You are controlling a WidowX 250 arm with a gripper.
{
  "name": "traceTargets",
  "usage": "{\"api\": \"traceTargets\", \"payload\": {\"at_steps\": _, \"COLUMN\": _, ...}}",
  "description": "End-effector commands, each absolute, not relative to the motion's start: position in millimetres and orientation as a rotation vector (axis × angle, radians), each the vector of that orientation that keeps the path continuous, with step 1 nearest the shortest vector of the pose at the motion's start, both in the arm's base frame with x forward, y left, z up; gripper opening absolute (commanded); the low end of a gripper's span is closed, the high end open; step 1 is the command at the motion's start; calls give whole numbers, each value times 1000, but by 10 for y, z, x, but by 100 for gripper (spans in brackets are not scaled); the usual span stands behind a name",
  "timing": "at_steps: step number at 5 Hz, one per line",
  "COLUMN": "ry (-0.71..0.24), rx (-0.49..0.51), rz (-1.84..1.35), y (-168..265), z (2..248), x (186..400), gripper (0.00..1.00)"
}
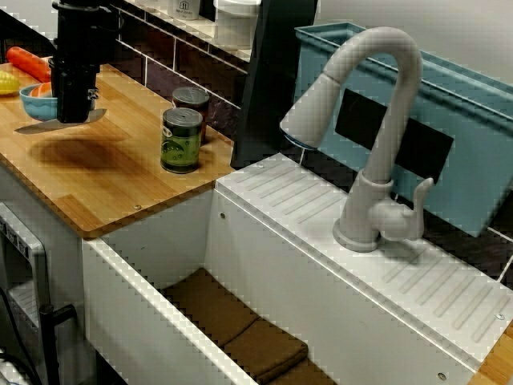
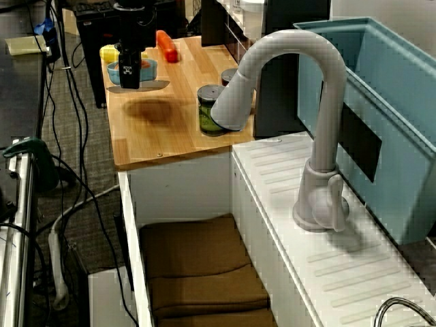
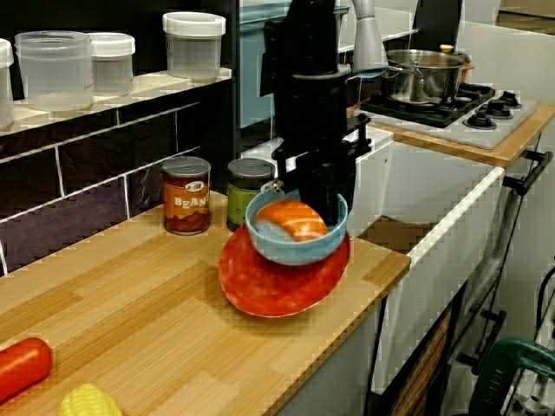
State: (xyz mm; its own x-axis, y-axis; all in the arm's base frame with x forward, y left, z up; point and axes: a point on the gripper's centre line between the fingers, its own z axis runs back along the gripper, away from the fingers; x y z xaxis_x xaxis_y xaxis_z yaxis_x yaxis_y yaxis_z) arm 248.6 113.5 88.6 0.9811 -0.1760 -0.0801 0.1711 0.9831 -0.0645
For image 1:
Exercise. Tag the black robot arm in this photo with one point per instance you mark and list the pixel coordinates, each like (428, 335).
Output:
(80, 32)

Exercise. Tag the yellow toy corn cob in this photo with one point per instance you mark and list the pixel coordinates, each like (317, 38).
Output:
(8, 82)

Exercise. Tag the black clamp bar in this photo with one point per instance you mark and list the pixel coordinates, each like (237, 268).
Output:
(50, 341)

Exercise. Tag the green glass jar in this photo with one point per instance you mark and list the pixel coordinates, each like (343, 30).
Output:
(180, 148)

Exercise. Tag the white toy sink unit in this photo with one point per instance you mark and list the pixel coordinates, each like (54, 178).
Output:
(280, 248)

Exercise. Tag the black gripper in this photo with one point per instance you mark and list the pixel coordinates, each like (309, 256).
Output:
(76, 76)

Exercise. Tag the orange red toy carrot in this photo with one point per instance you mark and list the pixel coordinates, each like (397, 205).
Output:
(24, 60)

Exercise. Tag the dark lidded jar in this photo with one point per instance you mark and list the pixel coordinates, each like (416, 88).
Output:
(192, 98)

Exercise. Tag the teal plastic bin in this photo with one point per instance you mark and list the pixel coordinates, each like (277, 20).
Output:
(481, 160)

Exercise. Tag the brown folded cloth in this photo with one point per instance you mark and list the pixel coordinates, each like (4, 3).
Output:
(248, 345)

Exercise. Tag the white labelled canister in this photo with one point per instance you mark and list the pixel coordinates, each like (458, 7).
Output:
(186, 8)

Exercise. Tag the plain white jar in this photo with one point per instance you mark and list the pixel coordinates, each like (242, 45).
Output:
(236, 24)

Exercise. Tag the black upright post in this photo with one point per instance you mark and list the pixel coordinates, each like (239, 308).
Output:
(272, 80)

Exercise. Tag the salmon sushi toy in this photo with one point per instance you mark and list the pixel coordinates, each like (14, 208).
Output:
(42, 90)

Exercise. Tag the grey toy faucet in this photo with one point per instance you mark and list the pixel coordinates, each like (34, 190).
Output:
(409, 80)

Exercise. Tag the light blue bowl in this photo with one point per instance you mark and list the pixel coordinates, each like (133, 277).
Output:
(38, 106)

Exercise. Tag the grey toy dishwasher front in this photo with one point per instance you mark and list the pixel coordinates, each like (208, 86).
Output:
(36, 260)

